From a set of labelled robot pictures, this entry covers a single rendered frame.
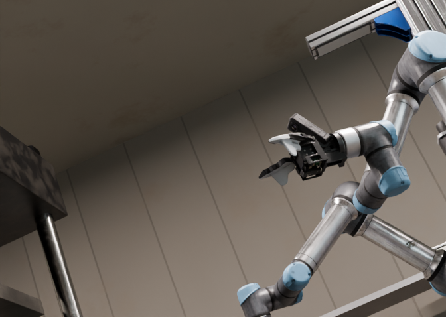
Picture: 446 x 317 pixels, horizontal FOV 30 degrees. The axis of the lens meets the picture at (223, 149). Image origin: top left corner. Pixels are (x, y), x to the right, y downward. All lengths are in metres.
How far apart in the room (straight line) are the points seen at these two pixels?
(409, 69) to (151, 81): 2.64
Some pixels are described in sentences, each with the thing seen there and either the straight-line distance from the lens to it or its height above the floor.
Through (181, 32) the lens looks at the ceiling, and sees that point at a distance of 4.46.
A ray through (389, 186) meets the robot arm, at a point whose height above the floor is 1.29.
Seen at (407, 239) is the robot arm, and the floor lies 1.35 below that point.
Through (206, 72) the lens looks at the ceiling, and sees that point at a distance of 4.87.
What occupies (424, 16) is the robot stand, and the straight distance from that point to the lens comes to 2.70.
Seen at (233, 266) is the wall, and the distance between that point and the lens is 4.81.
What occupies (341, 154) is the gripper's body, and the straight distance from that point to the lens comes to 2.05.
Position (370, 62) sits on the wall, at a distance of 5.11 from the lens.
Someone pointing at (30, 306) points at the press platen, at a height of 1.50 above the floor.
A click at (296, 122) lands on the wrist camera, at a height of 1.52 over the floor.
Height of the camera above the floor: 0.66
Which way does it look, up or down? 25 degrees up
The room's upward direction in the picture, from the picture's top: 23 degrees counter-clockwise
